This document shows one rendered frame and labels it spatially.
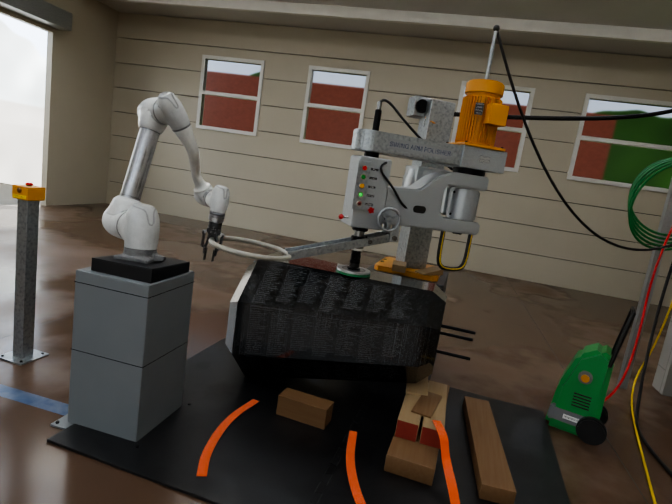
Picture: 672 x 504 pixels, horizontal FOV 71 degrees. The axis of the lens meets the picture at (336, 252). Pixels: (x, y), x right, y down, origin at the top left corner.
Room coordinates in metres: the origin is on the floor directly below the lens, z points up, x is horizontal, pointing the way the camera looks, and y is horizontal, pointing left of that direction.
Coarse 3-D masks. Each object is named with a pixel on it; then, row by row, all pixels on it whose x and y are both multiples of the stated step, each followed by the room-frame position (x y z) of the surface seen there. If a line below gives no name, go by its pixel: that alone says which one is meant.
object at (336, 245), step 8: (376, 232) 2.97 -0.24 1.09; (384, 232) 2.98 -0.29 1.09; (336, 240) 2.90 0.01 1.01; (344, 240) 2.91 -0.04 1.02; (352, 240) 2.82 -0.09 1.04; (360, 240) 2.82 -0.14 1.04; (368, 240) 2.83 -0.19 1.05; (376, 240) 2.85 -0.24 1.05; (384, 240) 2.86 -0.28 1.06; (288, 248) 2.82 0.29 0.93; (296, 248) 2.83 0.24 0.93; (304, 248) 2.85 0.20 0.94; (312, 248) 2.75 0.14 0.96; (320, 248) 2.76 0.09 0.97; (328, 248) 2.77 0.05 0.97; (336, 248) 2.79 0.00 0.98; (344, 248) 2.80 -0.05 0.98; (352, 248) 2.81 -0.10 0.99; (296, 256) 2.72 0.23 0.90; (304, 256) 2.74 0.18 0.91
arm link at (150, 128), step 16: (144, 112) 2.48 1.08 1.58; (144, 128) 2.48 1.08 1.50; (160, 128) 2.51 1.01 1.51; (144, 144) 2.46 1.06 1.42; (144, 160) 2.46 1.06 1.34; (128, 176) 2.43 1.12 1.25; (144, 176) 2.46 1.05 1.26; (128, 192) 2.40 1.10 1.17; (112, 208) 2.37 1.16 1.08; (128, 208) 2.36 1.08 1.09; (112, 224) 2.32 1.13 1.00
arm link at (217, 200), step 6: (216, 186) 2.68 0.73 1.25; (222, 186) 2.69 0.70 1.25; (210, 192) 2.72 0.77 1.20; (216, 192) 2.66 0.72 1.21; (222, 192) 2.67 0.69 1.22; (228, 192) 2.70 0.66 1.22; (210, 198) 2.68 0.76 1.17; (216, 198) 2.66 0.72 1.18; (222, 198) 2.66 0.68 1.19; (228, 198) 2.70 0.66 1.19; (210, 204) 2.68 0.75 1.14; (216, 204) 2.66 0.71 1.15; (222, 204) 2.67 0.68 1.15; (210, 210) 2.68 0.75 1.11; (216, 210) 2.66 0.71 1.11; (222, 210) 2.68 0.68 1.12
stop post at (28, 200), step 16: (16, 192) 2.71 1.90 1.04; (32, 192) 2.72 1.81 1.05; (32, 208) 2.74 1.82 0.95; (32, 224) 2.75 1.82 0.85; (16, 240) 2.73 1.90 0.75; (32, 240) 2.75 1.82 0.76; (16, 256) 2.73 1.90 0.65; (32, 256) 2.76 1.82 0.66; (16, 272) 2.73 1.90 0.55; (32, 272) 2.76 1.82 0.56; (16, 288) 2.73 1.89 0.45; (32, 288) 2.76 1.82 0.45; (16, 304) 2.73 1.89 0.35; (32, 304) 2.77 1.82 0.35; (16, 320) 2.73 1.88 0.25; (32, 320) 2.77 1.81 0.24; (16, 336) 2.73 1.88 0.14; (32, 336) 2.78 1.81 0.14; (16, 352) 2.73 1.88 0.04; (32, 352) 2.78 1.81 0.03
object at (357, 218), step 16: (352, 160) 2.90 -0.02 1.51; (368, 160) 2.76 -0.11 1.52; (384, 160) 2.79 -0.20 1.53; (352, 176) 2.85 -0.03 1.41; (352, 192) 2.80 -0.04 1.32; (368, 192) 2.77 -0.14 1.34; (384, 192) 2.80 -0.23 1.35; (368, 208) 2.78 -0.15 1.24; (352, 224) 2.75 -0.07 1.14; (368, 224) 2.78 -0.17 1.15
